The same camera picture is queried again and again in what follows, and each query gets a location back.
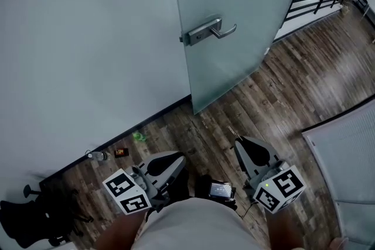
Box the black office chair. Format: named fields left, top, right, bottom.
left=0, top=184, right=95, bottom=248

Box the green plastic bottle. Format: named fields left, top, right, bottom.
left=132, top=131, right=148, bottom=143

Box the thin black cable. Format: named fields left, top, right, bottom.
left=241, top=198, right=259, bottom=219

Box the person's left forearm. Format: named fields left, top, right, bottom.
left=95, top=207, right=153, bottom=250

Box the person's right forearm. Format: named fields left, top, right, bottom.
left=265, top=207, right=298, bottom=250

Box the person's black shoe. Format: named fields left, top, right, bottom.
left=195, top=174, right=215, bottom=200
left=172, top=168, right=192, bottom=200

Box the black screen recorder device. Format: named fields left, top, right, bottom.
left=208, top=181, right=237, bottom=204

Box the clear plastic cup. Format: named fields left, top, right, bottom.
left=331, top=237, right=350, bottom=250

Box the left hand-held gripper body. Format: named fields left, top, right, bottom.
left=102, top=165, right=171, bottom=216

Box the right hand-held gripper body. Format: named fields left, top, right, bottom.
left=244, top=159, right=305, bottom=214

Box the clear plastic bottle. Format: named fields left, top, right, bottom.
left=85, top=149, right=111, bottom=162

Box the glass partition with blinds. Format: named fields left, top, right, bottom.
left=301, top=96, right=375, bottom=250

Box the metal door lock handle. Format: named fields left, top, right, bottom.
left=179, top=18, right=237, bottom=47

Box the person's white shirt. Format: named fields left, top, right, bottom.
left=133, top=197, right=270, bottom=250

